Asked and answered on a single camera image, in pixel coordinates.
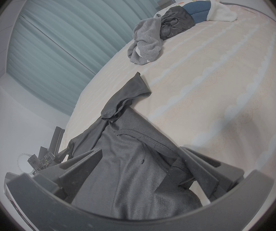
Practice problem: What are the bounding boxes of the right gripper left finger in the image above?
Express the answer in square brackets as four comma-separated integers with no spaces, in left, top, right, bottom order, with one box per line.
[33,149,103,204]

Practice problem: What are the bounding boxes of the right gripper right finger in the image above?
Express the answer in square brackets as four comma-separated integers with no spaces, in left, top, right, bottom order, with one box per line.
[179,146,245,201]

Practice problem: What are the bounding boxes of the black T-shirt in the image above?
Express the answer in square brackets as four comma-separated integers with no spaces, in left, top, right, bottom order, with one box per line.
[67,72,212,221]

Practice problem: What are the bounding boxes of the bed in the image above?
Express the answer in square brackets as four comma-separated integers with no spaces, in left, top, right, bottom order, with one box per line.
[63,0,276,206]

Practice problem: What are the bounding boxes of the round white ceiling lamp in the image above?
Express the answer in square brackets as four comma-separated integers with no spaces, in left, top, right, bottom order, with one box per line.
[17,153,33,175]

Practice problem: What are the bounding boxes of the blue-green curtain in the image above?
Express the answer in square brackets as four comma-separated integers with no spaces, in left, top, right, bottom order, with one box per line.
[6,0,177,117]

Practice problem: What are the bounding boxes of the grey garment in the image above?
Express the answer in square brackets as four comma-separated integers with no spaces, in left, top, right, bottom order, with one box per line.
[127,17,164,65]

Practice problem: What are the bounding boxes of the black shiny garment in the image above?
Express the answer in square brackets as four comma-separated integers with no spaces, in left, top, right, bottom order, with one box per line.
[159,6,196,40]

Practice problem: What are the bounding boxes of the white garment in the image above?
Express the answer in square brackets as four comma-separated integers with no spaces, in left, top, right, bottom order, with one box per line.
[207,0,238,22]

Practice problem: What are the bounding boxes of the blue garment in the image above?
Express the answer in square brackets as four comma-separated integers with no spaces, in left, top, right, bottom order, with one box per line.
[183,0,213,23]

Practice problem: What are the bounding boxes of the white printed pillow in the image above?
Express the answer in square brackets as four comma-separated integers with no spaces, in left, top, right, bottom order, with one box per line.
[154,0,201,19]

